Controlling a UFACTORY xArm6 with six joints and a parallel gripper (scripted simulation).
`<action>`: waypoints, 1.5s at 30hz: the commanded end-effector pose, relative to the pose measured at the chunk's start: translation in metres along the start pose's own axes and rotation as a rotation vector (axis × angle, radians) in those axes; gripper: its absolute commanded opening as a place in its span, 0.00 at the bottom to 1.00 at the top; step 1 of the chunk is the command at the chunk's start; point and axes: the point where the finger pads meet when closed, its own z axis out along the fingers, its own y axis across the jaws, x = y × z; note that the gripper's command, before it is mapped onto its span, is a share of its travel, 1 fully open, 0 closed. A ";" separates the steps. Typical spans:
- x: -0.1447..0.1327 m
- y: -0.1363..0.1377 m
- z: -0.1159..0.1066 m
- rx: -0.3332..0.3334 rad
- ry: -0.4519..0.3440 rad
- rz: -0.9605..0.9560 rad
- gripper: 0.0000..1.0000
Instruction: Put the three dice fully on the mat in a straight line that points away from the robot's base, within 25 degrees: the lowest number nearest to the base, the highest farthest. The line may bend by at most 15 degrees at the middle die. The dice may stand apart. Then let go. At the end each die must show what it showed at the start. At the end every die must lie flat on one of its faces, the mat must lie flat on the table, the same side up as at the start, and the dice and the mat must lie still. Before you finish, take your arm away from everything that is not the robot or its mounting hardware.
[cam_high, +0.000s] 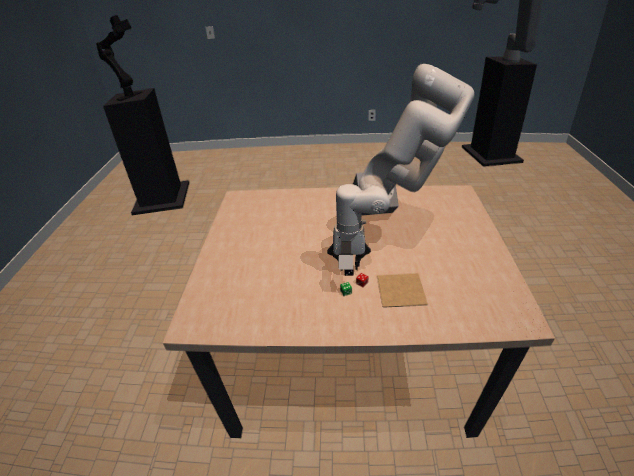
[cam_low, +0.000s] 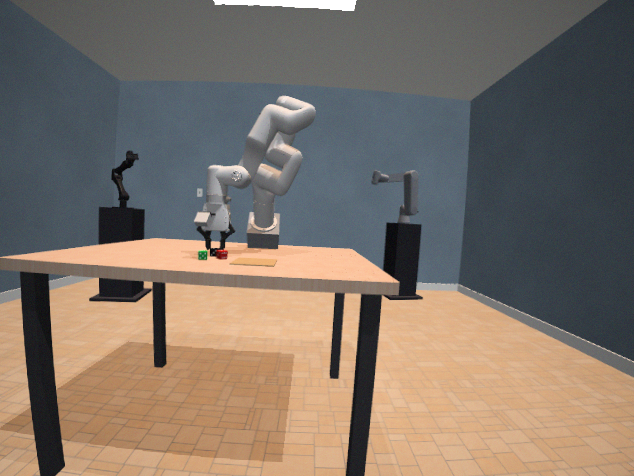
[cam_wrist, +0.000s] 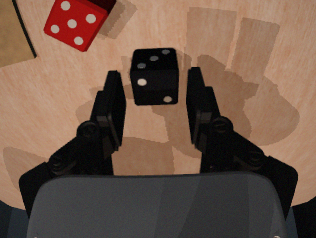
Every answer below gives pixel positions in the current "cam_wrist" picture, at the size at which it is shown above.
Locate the red die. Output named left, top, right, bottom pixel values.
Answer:
left=43, top=0, right=117, bottom=52

